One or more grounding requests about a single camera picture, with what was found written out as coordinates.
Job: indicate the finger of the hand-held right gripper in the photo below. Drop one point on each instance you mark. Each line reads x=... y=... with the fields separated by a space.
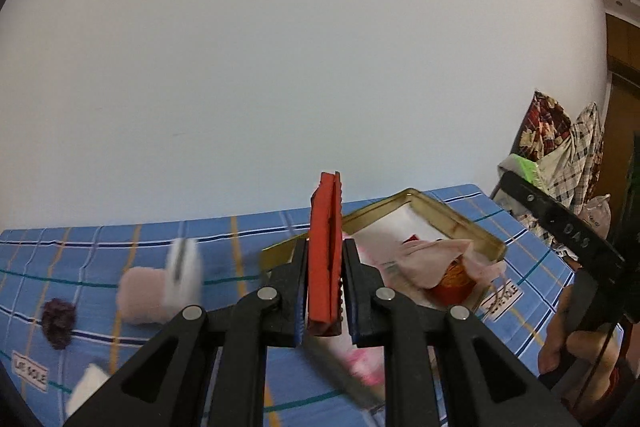
x=525 y=197

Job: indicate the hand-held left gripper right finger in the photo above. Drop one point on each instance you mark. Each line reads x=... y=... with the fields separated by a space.
x=352 y=302

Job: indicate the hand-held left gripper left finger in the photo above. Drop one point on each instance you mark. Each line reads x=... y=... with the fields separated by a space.
x=299 y=302

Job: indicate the white pink-edged towel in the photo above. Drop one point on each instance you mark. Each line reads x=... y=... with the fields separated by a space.
x=365 y=364

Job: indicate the metal tin box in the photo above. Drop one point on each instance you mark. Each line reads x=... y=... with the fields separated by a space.
x=475 y=237

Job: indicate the pink face mask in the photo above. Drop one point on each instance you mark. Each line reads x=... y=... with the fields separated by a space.
x=430 y=257

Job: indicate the person's right hand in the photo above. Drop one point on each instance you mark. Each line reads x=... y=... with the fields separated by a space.
x=580 y=352

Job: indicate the green and white cloth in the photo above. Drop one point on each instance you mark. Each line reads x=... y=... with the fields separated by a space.
x=525 y=169

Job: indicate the white plastic bag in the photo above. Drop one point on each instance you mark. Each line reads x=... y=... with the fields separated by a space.
x=597 y=214

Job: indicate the white checked shirt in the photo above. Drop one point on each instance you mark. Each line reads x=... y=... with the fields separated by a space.
x=582 y=157

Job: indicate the red-brown plaid cloth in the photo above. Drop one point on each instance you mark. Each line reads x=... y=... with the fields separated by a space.
x=542 y=127

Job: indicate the white paper liner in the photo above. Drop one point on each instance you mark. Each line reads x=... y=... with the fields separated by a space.
x=395 y=224

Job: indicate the wooden wardrobe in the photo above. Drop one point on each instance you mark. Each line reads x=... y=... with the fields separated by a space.
x=622 y=82

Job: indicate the pink plush pad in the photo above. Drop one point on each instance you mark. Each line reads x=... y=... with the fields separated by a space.
x=142 y=297

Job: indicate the blue plaid bedsheet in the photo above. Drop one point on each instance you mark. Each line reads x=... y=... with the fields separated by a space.
x=100 y=257

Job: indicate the white sock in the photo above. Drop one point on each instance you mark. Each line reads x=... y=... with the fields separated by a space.
x=87 y=387

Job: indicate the dark maroon scrunchie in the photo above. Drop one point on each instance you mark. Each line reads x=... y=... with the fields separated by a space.
x=57 y=324

